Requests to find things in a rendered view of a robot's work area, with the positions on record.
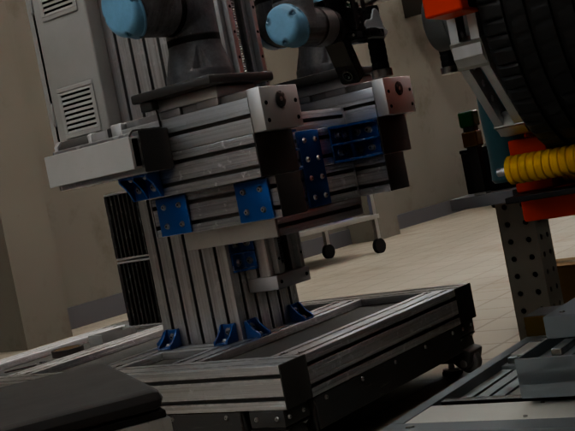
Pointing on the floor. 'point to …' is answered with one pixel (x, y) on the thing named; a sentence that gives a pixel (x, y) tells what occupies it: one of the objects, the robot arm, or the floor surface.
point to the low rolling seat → (83, 403)
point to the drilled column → (528, 262)
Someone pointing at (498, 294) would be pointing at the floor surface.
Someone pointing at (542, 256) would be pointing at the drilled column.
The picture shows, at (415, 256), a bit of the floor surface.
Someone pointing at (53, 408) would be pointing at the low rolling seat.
